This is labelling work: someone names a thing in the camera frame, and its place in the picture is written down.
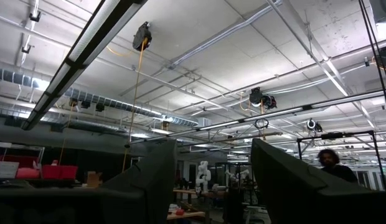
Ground yellow hanging cord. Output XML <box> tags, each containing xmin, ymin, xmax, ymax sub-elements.
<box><xmin>120</xmin><ymin>37</ymin><xmax>149</xmax><ymax>174</ymax></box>

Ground red plastic bin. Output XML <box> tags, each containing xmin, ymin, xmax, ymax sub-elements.
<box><xmin>41</xmin><ymin>164</ymin><xmax>79</xmax><ymax>180</ymax></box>

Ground black hanging cable loop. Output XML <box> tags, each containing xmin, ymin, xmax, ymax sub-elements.
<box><xmin>253</xmin><ymin>118</ymin><xmax>270</xmax><ymax>130</ymax></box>

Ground black hanging cables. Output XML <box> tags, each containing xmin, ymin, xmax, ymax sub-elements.
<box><xmin>357</xmin><ymin>0</ymin><xmax>386</xmax><ymax>132</ymax></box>

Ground ribbed silver air duct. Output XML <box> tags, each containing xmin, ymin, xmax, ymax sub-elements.
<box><xmin>0</xmin><ymin>66</ymin><xmax>200</xmax><ymax>129</ymax></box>

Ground wooden workbench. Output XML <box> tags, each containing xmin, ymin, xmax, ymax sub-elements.
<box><xmin>166</xmin><ymin>210</ymin><xmax>207</xmax><ymax>222</ymax></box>

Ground white humanoid robot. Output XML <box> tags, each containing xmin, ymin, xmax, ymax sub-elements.
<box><xmin>194</xmin><ymin>160</ymin><xmax>212</xmax><ymax>194</ymax></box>

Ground white sign card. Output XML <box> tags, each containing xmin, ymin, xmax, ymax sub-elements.
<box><xmin>0</xmin><ymin>161</ymin><xmax>21</xmax><ymax>179</ymax></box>

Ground brown cardboard box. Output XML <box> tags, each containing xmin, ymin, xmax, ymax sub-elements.
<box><xmin>87</xmin><ymin>170</ymin><xmax>103</xmax><ymax>189</ymax></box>

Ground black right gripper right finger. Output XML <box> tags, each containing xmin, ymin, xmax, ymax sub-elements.
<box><xmin>250</xmin><ymin>138</ymin><xmax>373</xmax><ymax>224</ymax></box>

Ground red black cable coil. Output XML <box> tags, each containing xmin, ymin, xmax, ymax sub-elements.
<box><xmin>261</xmin><ymin>94</ymin><xmax>278</xmax><ymax>110</ymax></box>

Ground person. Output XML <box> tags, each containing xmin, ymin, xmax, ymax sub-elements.
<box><xmin>316</xmin><ymin>148</ymin><xmax>359</xmax><ymax>184</ymax></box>

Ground white ceiling cable reel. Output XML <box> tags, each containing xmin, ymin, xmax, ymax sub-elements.
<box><xmin>305</xmin><ymin>118</ymin><xmax>323</xmax><ymax>134</ymax></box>

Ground black metal cage frame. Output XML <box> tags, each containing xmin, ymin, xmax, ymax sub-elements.
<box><xmin>296</xmin><ymin>130</ymin><xmax>386</xmax><ymax>191</ymax></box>

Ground long ceiling light fixture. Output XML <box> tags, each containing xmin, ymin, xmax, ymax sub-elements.
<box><xmin>19</xmin><ymin>0</ymin><xmax>149</xmax><ymax>132</ymax></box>

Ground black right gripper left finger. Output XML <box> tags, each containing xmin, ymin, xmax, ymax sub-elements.
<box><xmin>100</xmin><ymin>139</ymin><xmax>179</xmax><ymax>224</ymax></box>

